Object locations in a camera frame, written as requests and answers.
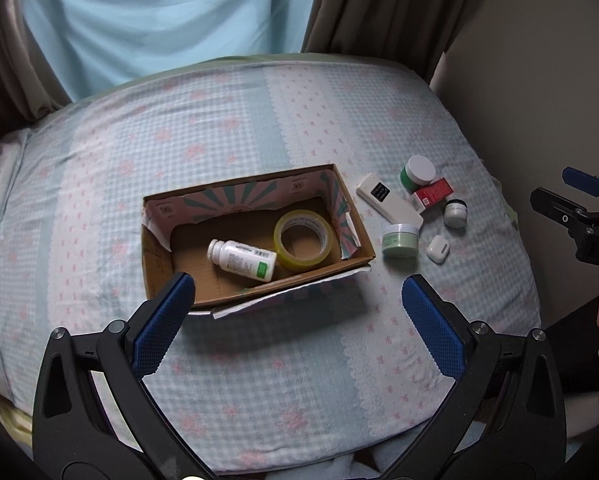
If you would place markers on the white pill bottle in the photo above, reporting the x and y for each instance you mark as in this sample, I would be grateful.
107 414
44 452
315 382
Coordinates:
243 260

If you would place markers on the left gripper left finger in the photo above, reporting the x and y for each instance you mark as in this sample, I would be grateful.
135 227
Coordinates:
93 416

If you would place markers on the white earbuds case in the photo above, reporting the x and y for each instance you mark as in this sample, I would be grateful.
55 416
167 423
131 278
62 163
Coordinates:
438 250

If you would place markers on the black lid white jar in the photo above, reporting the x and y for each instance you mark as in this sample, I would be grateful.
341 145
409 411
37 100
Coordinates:
455 214

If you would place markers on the light blue curtain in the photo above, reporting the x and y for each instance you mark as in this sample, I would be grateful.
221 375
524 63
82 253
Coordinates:
94 45

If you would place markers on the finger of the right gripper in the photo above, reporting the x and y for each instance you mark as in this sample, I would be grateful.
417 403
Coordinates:
587 183

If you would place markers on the white remote control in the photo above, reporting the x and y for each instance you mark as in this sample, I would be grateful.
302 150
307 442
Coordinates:
392 206

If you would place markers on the red cardboard box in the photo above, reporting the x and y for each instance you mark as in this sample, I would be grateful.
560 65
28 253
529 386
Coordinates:
430 195

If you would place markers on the yellow packing tape roll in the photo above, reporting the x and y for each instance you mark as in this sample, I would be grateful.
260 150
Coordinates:
302 239

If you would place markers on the green jar white lid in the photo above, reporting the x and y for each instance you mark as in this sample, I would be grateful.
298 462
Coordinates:
417 172

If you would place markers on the brown cardboard box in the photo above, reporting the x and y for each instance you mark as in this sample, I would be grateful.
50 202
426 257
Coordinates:
178 225

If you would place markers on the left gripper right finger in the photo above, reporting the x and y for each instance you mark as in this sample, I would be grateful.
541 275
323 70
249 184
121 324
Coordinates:
504 416

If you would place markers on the pale green cream jar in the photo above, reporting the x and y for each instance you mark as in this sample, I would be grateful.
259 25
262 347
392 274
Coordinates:
400 240

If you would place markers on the floral checkered bed quilt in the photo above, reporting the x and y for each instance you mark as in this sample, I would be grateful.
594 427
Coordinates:
306 377

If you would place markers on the brown curtain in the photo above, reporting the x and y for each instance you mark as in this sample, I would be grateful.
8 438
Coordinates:
413 33
29 90

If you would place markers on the left brown curtain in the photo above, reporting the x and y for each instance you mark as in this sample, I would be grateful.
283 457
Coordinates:
29 90

